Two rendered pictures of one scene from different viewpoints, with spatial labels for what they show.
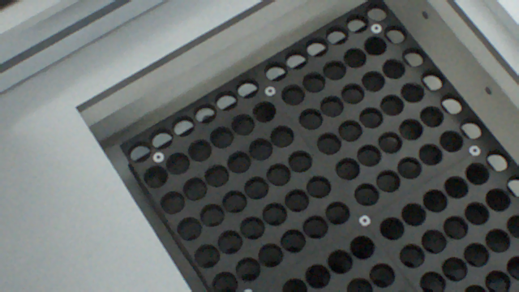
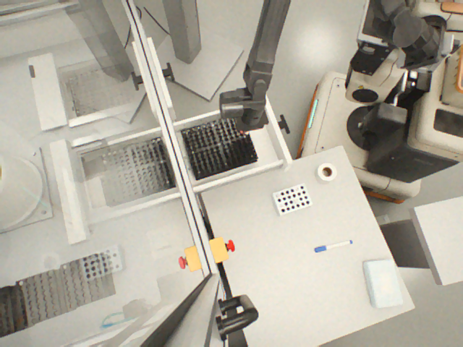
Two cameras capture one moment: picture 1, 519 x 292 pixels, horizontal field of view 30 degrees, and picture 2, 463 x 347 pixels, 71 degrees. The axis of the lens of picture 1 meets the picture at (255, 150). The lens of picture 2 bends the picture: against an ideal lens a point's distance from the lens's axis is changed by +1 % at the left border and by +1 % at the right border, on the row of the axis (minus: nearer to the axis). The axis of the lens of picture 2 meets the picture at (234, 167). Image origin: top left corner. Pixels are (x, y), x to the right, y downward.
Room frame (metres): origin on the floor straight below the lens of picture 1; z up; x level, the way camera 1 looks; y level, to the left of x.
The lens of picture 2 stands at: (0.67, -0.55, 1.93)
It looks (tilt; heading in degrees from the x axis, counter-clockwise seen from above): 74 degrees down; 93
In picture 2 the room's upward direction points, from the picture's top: 7 degrees clockwise
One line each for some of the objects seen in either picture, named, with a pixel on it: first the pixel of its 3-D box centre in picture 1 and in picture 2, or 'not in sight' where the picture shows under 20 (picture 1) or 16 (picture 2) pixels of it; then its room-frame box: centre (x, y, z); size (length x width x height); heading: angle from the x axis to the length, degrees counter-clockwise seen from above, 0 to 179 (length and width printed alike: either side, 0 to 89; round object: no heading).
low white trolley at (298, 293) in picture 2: not in sight; (283, 249); (0.95, -0.46, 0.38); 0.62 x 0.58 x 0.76; 118
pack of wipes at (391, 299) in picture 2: not in sight; (383, 283); (1.22, -0.54, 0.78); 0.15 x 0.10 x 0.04; 106
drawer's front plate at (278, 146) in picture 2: not in sight; (273, 130); (0.77, -0.09, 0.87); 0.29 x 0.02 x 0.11; 118
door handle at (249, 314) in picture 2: not in sight; (236, 310); (0.70, -0.61, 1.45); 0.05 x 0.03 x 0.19; 28
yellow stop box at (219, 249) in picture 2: not in sight; (219, 249); (0.66, -0.52, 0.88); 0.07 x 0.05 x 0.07; 118
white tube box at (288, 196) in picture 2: not in sight; (291, 199); (0.88, -0.30, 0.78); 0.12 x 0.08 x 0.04; 28
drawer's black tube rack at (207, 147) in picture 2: not in sight; (219, 147); (0.59, -0.18, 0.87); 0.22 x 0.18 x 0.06; 28
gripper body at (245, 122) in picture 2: not in sight; (251, 114); (0.68, -0.12, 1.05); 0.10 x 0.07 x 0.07; 26
